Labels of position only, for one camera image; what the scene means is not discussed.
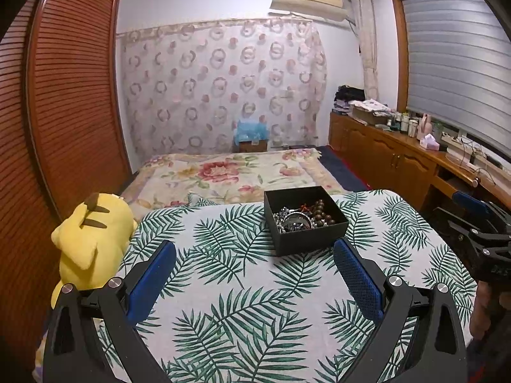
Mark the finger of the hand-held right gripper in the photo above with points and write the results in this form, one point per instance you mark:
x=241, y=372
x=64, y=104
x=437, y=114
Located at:
x=459, y=223
x=471, y=203

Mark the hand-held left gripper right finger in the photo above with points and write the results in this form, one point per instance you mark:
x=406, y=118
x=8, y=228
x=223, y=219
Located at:
x=359, y=283

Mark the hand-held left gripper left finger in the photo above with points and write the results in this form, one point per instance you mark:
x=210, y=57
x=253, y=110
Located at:
x=151, y=283

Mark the black jewelry box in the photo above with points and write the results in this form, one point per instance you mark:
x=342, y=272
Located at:
x=307, y=243

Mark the silver bangle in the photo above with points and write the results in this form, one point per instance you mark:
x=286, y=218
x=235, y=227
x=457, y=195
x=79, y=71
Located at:
x=300, y=216

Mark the person's right forearm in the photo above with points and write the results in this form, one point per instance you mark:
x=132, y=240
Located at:
x=491, y=361

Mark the person's right hand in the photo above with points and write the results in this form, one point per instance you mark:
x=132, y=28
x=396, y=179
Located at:
x=483, y=311

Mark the yellow plush toy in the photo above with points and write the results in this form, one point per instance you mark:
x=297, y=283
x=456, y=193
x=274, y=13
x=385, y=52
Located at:
x=92, y=239

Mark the pink tissue box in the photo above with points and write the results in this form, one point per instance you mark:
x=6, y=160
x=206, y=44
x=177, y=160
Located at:
x=428, y=143

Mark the pink vase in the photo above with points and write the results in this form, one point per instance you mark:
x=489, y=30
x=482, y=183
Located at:
x=427, y=124

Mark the wooden cabinet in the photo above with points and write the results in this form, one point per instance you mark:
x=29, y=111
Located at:
x=391, y=155

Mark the leaf-print cloth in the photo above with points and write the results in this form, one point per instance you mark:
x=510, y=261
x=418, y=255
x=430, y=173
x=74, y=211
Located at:
x=247, y=287

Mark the row of small bottles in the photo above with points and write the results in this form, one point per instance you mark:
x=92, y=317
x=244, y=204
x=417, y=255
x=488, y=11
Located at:
x=405, y=123

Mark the dark blue bed sheet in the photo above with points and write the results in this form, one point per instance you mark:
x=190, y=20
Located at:
x=335, y=163

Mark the floral blanket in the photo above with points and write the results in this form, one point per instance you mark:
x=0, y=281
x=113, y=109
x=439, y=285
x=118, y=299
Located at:
x=215, y=171

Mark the flat cardboard box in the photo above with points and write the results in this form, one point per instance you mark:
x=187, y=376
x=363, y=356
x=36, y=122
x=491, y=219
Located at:
x=369, y=117

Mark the white patterned cloth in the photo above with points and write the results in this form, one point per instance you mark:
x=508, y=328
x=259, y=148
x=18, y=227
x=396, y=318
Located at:
x=371, y=105

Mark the grey window blind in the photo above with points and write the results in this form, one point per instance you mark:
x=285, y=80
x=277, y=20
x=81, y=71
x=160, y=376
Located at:
x=451, y=56

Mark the stack of dark clothes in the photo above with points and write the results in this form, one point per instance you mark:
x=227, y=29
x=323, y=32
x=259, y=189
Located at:
x=349, y=95

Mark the brown cardboard box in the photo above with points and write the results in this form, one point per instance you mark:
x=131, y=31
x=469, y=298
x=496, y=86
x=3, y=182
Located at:
x=253, y=146

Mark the blue plastic bag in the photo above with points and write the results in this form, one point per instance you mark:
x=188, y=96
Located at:
x=251, y=129

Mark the white gathered curtain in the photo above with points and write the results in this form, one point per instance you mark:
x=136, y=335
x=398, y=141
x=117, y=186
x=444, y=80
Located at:
x=367, y=48

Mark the wooden louvred wardrobe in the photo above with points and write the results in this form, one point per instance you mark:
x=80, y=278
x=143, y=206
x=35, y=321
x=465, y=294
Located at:
x=72, y=87

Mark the wooden window frame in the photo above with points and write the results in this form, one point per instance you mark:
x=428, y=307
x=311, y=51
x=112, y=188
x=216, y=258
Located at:
x=400, y=48

